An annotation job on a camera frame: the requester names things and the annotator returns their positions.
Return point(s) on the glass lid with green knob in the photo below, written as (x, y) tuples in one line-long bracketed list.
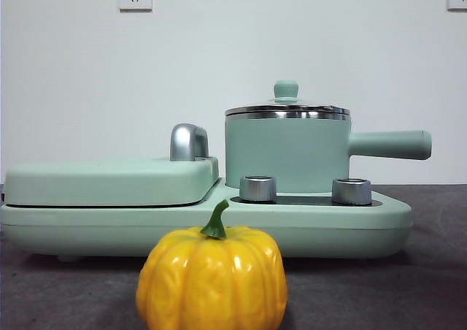
[(286, 89)]

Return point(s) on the yellow toy pumpkin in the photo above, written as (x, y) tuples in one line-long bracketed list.
[(211, 279)]

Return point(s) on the silver control knob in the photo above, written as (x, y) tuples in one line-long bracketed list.
[(351, 192), (257, 189)]

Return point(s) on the mint green breakfast machine base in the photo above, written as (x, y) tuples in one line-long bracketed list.
[(255, 231)]

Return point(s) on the mint green hinged griddle cover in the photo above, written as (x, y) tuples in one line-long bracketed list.
[(109, 180)]

